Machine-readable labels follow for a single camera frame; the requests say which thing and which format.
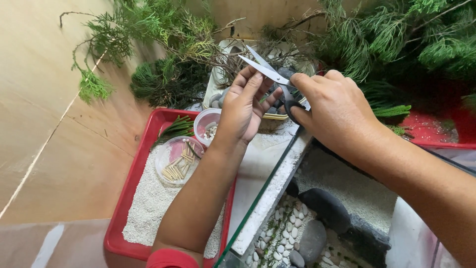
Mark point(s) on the person's right hand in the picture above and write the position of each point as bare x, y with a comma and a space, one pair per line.
338, 108

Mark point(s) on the person's left hand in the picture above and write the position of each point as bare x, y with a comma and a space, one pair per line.
240, 111

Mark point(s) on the cream tray of dark stones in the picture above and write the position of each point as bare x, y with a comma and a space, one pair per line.
217, 87

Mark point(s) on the small clear cup of pebbles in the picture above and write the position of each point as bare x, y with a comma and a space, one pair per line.
206, 126

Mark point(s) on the cut green conifer sprigs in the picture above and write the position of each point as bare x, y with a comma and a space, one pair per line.
176, 128

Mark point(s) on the dark green conifer clump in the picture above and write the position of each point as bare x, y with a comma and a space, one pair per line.
167, 83

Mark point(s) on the clear tub of wooden sticks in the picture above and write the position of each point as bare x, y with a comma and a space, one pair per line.
178, 160

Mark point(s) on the white foam strip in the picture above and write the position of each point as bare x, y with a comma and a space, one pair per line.
269, 193

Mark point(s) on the heap of green conifer branches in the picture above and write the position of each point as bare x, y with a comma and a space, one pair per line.
390, 37

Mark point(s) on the small black stone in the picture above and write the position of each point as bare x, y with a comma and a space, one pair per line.
292, 188

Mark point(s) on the red tray with water drops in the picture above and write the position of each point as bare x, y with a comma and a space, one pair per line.
431, 128

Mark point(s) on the large black oval stone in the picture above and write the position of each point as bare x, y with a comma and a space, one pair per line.
327, 208

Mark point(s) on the glass terrarium tank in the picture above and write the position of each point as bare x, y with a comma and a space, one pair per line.
372, 208

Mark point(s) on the bed of white pebbles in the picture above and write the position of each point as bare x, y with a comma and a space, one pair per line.
284, 230

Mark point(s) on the red plastic tray with sand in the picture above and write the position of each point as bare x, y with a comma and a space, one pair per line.
148, 201

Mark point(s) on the flat black slate stone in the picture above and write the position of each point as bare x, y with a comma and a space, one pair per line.
368, 238

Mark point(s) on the grey smooth river stone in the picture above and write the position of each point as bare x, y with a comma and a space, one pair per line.
313, 242

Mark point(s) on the light green conifer branch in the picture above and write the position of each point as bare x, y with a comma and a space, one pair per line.
111, 37

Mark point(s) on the small grey pebble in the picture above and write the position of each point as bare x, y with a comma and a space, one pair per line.
296, 259

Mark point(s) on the red sleeve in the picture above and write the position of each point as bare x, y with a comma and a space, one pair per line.
171, 259

